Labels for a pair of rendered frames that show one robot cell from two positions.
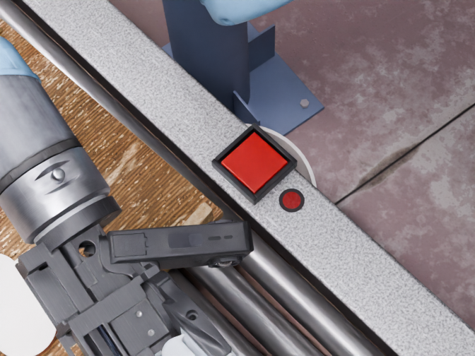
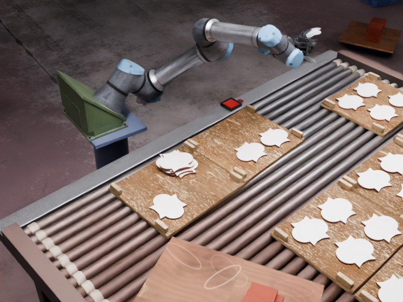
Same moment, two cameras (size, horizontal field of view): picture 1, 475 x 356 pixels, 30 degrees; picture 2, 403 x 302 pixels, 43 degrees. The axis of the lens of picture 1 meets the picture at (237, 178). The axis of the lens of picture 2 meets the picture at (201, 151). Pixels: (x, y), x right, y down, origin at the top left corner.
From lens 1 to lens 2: 2.24 m
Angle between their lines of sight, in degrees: 57
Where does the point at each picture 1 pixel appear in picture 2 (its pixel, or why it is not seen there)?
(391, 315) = (267, 89)
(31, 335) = (282, 132)
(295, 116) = not seen: hidden behind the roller
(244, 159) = (230, 104)
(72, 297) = (303, 42)
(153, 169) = (234, 116)
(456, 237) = not seen: hidden behind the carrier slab
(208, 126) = (219, 112)
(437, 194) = not seen: hidden behind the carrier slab
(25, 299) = (272, 133)
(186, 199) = (242, 111)
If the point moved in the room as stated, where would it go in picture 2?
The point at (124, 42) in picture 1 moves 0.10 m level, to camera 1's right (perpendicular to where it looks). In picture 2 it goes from (192, 125) to (191, 112)
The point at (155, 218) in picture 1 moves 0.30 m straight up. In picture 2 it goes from (247, 116) to (253, 59)
